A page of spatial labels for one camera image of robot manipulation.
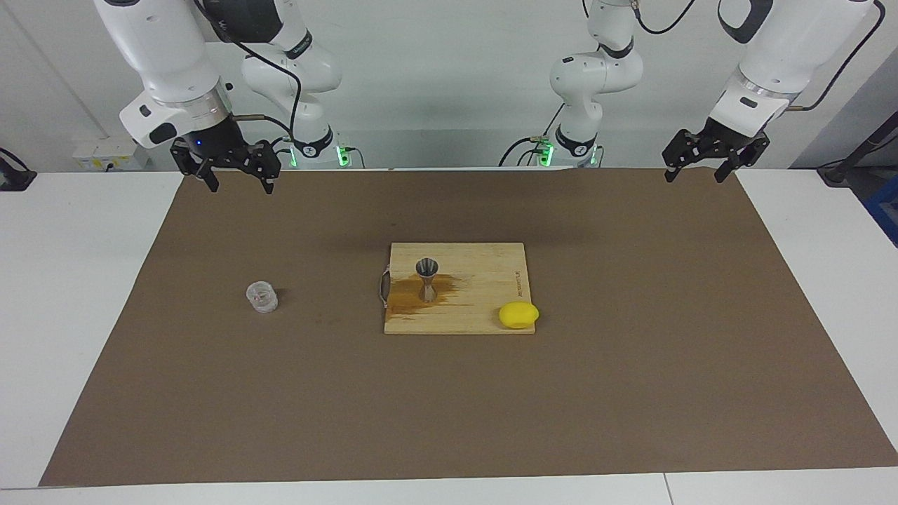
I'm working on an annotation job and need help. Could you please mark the bamboo cutting board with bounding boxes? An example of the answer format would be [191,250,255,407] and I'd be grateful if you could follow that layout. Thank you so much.
[379,242,538,335]

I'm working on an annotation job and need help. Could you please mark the brown table mat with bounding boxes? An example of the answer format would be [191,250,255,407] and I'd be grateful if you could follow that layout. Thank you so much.
[39,168,898,487]

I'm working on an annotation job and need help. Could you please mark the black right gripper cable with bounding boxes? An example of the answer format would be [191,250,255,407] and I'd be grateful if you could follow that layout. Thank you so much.
[193,0,304,144]

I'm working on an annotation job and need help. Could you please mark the black desk clamp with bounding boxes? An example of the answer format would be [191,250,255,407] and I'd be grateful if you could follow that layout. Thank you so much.
[0,147,37,191]

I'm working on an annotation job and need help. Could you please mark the small clear glass cup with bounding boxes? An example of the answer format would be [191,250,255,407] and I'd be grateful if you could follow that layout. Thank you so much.
[246,281,279,314]

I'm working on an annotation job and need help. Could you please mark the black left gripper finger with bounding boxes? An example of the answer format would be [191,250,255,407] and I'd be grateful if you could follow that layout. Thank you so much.
[663,128,706,184]
[714,133,771,184]

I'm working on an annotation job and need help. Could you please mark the white power box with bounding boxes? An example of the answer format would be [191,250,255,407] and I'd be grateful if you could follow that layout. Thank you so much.
[72,137,152,171]

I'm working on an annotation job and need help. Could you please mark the yellow lemon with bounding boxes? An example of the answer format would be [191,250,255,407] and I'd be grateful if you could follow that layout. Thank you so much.
[498,301,540,330]

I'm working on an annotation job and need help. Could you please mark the black stand pole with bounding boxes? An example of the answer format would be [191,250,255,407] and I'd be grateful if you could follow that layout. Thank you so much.
[826,112,898,187]

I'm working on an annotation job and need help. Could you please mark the blue box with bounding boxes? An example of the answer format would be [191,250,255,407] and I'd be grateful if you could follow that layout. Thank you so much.
[864,175,898,248]

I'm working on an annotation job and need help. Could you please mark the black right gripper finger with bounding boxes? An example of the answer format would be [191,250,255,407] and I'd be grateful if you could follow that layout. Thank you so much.
[244,140,282,196]
[171,142,220,194]

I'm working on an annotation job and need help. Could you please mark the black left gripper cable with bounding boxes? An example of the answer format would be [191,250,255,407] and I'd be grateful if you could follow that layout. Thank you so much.
[631,0,887,113]

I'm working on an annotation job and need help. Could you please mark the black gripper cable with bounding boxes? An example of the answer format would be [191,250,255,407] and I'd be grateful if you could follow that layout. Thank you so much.
[631,0,887,113]
[193,0,304,144]

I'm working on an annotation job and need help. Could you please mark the steel double jigger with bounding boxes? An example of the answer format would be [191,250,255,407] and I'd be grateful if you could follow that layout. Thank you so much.
[415,257,440,304]

